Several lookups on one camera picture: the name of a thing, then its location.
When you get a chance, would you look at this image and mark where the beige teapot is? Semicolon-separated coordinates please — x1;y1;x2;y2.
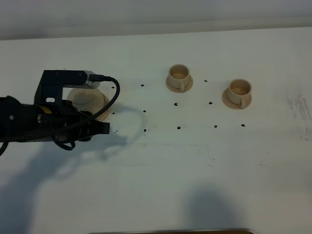
67;88;105;114

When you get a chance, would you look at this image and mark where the beige round teapot coaster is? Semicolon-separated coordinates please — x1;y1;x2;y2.
94;94;111;122

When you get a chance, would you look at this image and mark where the black left camera cable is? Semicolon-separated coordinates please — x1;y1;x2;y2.
0;74;121;156

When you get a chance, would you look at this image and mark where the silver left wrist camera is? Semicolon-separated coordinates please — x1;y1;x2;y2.
34;70;99;106

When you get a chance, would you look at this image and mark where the beige teacup right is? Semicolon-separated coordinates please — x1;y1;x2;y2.
227;79;252;109

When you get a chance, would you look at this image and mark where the beige saucer right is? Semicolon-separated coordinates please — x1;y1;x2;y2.
222;88;252;110

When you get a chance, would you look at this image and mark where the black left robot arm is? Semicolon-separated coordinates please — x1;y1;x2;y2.
0;96;110;143

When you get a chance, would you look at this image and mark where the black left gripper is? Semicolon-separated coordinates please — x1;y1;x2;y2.
36;99;110;142

